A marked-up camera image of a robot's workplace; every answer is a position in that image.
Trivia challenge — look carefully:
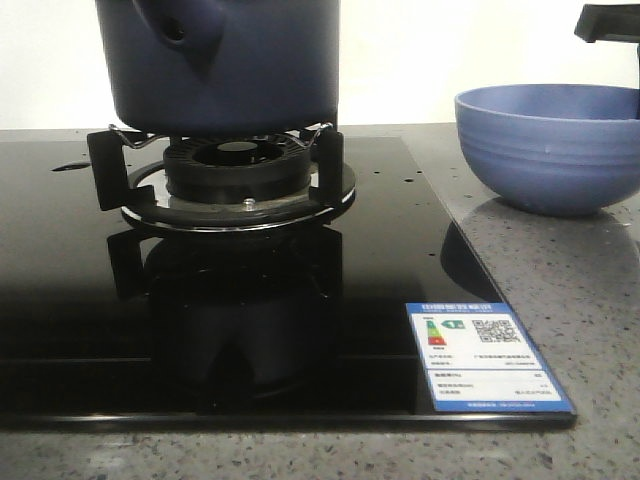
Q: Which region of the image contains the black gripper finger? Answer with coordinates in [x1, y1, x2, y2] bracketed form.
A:
[574, 4, 639, 44]

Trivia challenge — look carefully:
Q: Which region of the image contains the light blue plastic bowl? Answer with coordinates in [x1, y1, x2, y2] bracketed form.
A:
[454, 84, 639, 216]

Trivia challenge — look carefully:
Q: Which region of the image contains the dark blue cooking pot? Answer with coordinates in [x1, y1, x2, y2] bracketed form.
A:
[95, 1, 340, 136]

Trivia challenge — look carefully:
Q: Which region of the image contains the right burner with pot support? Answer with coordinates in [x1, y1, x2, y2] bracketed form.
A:
[87, 123, 356, 234]

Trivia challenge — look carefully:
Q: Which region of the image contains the blue energy label sticker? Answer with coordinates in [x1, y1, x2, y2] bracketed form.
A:
[405, 302, 574, 415]

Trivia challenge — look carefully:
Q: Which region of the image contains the black glass gas stove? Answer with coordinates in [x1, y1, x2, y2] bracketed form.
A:
[1, 137, 576, 431]

